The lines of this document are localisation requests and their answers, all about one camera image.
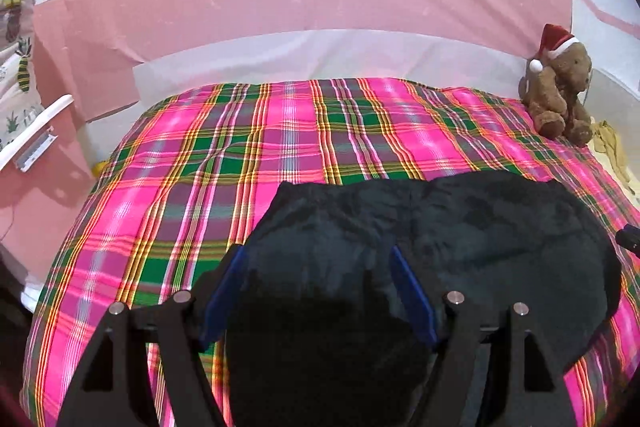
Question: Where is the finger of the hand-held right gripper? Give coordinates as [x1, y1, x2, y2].
[615, 224, 640, 254]

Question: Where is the pineapple printed cloth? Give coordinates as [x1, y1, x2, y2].
[0, 0, 45, 154]

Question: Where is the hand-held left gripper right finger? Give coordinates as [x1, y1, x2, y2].
[390, 245, 585, 427]

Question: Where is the brown teddy bear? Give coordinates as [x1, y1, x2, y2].
[517, 42, 596, 146]

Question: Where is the yellow cloth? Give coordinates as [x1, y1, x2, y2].
[589, 119, 640, 198]

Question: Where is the black jacket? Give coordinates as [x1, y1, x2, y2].
[225, 169, 624, 427]

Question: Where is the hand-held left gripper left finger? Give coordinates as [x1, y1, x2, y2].
[57, 244, 249, 427]

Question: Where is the pink plaid blanket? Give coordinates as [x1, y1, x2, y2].
[22, 77, 640, 427]

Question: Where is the red santa hat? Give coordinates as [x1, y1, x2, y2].
[528, 23, 581, 74]

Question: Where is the white rail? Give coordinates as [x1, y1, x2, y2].
[0, 94, 75, 172]

